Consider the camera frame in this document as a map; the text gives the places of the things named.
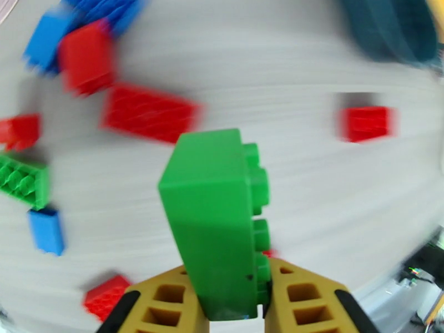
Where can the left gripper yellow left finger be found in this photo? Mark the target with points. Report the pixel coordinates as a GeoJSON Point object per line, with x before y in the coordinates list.
{"type": "Point", "coordinates": [166, 307]}

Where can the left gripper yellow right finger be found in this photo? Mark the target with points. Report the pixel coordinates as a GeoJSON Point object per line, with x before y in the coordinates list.
{"type": "Point", "coordinates": [305, 307]}

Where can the long green lego brick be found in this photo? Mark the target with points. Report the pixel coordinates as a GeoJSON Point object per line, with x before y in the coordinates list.
{"type": "Point", "coordinates": [24, 179]}
{"type": "Point", "coordinates": [208, 203]}

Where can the long red lego brick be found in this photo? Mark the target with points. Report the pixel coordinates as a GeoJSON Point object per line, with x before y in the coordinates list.
{"type": "Point", "coordinates": [149, 113]}

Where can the long blue lego brick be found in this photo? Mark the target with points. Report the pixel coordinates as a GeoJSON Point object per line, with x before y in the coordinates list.
{"type": "Point", "coordinates": [111, 9]}

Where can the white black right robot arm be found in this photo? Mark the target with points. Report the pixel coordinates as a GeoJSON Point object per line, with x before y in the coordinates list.
{"type": "Point", "coordinates": [430, 259]}

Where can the teal plastic container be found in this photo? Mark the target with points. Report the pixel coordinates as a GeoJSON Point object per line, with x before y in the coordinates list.
{"type": "Point", "coordinates": [392, 26]}

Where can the yellow plastic container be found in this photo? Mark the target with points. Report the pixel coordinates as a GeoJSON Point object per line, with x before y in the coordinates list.
{"type": "Point", "coordinates": [437, 9]}

